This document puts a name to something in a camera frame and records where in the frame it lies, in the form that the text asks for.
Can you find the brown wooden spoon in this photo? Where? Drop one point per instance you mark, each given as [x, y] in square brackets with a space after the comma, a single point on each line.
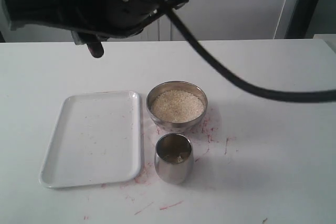
[96, 49]

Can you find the uncooked white rice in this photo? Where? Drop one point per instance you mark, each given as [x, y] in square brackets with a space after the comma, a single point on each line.
[177, 106]

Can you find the white rectangular plastic tray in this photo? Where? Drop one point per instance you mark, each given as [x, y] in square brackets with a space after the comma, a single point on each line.
[96, 140]

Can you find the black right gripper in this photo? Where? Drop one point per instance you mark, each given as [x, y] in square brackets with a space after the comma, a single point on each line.
[90, 21]

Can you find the stainless steel rice bowl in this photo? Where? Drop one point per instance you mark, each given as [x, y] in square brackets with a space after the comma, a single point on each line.
[175, 85]

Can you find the stainless steel cup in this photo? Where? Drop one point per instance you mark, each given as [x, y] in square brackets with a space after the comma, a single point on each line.
[174, 158]

